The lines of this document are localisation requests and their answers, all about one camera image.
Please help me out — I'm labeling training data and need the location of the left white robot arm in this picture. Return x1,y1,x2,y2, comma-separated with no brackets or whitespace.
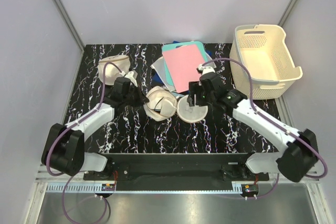
41,77,149,180

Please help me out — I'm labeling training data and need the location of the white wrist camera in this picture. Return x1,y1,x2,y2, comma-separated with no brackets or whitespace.
197,64,215,77
124,70,138,87

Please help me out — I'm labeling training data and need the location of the pink plastic board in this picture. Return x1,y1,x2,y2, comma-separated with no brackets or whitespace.
162,44,205,93

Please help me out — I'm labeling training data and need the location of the left aluminium frame post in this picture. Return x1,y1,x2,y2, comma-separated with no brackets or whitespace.
52,0,85,52

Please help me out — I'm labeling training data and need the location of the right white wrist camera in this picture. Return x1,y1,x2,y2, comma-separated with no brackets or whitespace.
197,64,215,77

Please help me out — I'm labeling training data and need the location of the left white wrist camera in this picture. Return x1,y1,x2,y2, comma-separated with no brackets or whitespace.
124,70,138,87

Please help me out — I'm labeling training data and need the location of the white slotted cable duct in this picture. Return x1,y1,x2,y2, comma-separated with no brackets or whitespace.
46,182,244,194

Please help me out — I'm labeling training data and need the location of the dark blue board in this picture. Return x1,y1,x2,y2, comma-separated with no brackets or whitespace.
151,49,212,86

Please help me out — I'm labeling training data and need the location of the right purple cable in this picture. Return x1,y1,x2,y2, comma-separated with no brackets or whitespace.
200,58,329,199

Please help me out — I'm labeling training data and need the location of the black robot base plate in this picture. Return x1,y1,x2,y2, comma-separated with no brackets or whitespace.
88,153,267,189

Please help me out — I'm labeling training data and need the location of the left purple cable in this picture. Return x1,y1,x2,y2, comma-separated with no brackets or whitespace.
46,61,128,222

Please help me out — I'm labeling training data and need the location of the far mesh laundry bag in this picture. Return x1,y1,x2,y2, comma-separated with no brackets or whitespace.
98,55,131,86

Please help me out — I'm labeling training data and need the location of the mesh laundry bag with glasses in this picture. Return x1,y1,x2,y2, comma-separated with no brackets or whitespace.
143,86,208,123

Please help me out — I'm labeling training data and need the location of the purple cable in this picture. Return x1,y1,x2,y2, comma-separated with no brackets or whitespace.
46,61,128,222
200,58,329,199

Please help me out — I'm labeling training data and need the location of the cream plastic laundry basket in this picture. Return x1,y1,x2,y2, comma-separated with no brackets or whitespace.
229,24,303,100

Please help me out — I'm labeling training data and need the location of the teal plastic board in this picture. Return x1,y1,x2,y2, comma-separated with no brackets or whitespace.
162,41,212,86

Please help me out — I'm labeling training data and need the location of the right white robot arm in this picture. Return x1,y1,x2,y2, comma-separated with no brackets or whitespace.
187,72,318,183

